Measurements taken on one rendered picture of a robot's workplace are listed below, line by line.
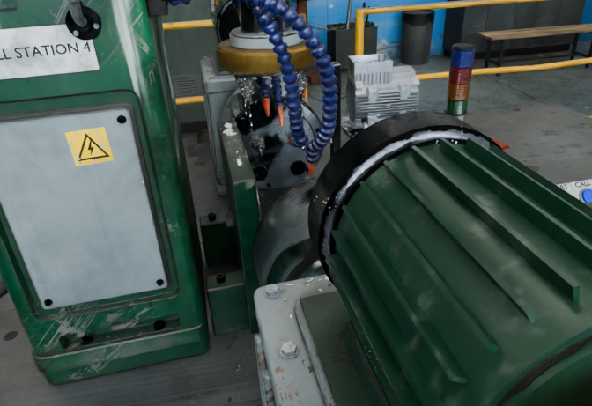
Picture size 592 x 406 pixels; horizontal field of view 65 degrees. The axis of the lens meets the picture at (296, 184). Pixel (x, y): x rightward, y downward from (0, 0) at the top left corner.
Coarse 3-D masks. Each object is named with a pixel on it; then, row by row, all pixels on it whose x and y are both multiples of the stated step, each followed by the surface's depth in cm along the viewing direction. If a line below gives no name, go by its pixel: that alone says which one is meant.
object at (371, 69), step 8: (360, 56) 150; (368, 56) 151; (376, 56) 151; (384, 56) 150; (352, 64) 144; (360, 64) 142; (368, 64) 142; (376, 64) 142; (384, 64) 143; (392, 64) 143; (352, 72) 145; (360, 72) 143; (368, 72) 143; (376, 72) 144; (384, 72) 144; (360, 80) 144; (368, 80) 144; (376, 80) 145; (384, 80) 145
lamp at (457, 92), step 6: (450, 84) 128; (456, 84) 127; (468, 84) 127; (450, 90) 129; (456, 90) 128; (462, 90) 127; (468, 90) 128; (450, 96) 129; (456, 96) 128; (462, 96) 128; (468, 96) 129
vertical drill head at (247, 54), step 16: (288, 0) 78; (240, 16) 78; (256, 16) 76; (272, 16) 76; (240, 32) 80; (256, 32) 78; (288, 32) 78; (224, 48) 79; (240, 48) 78; (256, 48) 77; (272, 48) 77; (288, 48) 77; (304, 48) 77; (224, 64) 79; (240, 64) 76; (256, 64) 76; (272, 64) 75; (304, 64) 78; (240, 80) 80; (304, 80) 82
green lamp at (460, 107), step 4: (448, 100) 130; (452, 100) 130; (456, 100) 129; (460, 100) 129; (464, 100) 129; (448, 104) 131; (452, 104) 130; (456, 104) 129; (460, 104) 129; (464, 104) 129; (448, 108) 131; (452, 108) 130; (456, 108) 130; (460, 108) 130; (464, 108) 130; (448, 112) 132; (452, 112) 131; (456, 112) 130; (460, 112) 130; (464, 112) 131
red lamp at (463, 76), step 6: (450, 66) 127; (450, 72) 127; (456, 72) 126; (462, 72) 125; (468, 72) 125; (450, 78) 128; (456, 78) 126; (462, 78) 126; (468, 78) 126; (462, 84) 126
